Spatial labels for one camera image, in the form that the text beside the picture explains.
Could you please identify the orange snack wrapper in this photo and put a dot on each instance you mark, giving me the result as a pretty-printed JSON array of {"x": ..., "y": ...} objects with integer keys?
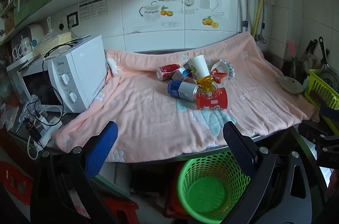
[{"x": 219, "y": 75}]

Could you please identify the gold foil wrapper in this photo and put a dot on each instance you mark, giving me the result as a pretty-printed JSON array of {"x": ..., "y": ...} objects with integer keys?
[{"x": 208, "y": 83}]

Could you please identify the white electric kettle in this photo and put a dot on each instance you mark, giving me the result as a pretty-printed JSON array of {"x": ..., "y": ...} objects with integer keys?
[{"x": 35, "y": 33}]

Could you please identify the wall label sheet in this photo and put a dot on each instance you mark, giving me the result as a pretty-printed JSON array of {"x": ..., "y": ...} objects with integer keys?
[{"x": 93, "y": 8}]

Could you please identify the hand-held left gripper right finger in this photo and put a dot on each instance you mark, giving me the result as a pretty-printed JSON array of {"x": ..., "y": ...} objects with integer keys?
[{"x": 238, "y": 150}]

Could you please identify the green plastic basket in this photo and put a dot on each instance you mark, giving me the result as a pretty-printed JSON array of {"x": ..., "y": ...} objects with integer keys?
[{"x": 209, "y": 184}]

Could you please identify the clear plastic bag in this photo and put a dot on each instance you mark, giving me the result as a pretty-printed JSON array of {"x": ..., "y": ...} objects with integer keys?
[{"x": 8, "y": 115}]

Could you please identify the black wall socket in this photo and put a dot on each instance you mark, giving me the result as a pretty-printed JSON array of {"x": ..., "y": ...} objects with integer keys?
[{"x": 72, "y": 19}]

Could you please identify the yellow-green dish rack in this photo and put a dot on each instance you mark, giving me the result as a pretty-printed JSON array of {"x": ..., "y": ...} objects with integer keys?
[{"x": 324, "y": 89}]

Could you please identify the white microwave oven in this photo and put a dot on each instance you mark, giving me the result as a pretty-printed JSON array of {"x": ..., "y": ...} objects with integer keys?
[{"x": 79, "y": 73}]

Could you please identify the ceramic bowl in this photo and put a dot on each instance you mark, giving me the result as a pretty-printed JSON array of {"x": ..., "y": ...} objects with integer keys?
[{"x": 290, "y": 83}]

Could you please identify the white power strip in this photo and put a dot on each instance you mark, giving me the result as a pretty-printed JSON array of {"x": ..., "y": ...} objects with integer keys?
[{"x": 46, "y": 130}]

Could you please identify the red plastic stool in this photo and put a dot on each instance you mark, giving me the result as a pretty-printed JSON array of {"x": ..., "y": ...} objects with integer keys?
[
  {"x": 119, "y": 209},
  {"x": 13, "y": 181}
]

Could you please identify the blue silver can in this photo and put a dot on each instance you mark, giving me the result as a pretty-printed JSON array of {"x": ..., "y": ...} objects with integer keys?
[{"x": 182, "y": 89}]

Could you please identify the white wall socket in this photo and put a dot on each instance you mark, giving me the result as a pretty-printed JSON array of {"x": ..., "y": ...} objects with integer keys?
[{"x": 61, "y": 25}]

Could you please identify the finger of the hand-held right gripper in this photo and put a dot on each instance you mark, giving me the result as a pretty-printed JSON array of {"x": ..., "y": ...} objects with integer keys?
[
  {"x": 311, "y": 132},
  {"x": 330, "y": 112}
]

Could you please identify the pink blanket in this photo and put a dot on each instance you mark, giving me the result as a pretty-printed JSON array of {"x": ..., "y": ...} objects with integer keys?
[{"x": 159, "y": 120}]

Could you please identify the small blue white carton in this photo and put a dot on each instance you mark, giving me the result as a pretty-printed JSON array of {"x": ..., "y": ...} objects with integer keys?
[{"x": 181, "y": 72}]

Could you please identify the kitchen knife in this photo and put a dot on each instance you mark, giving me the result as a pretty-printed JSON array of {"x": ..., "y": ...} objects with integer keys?
[{"x": 309, "y": 48}]

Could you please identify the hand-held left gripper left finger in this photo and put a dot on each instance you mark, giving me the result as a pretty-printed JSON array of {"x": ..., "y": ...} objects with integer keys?
[{"x": 106, "y": 146}]

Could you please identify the white paper cup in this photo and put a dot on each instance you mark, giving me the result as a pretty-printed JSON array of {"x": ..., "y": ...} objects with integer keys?
[{"x": 198, "y": 65}]

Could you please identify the red printed can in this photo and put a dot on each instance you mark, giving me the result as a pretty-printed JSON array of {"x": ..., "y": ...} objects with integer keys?
[{"x": 212, "y": 99}]

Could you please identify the red soda can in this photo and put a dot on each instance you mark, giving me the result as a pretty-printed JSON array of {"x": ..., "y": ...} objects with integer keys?
[{"x": 168, "y": 71}]

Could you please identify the bag of yellow sheets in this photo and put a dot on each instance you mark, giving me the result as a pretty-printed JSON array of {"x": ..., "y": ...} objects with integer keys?
[{"x": 57, "y": 40}]

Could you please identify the pink brush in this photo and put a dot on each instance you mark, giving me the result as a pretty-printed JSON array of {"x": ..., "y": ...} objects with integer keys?
[{"x": 291, "y": 49}]

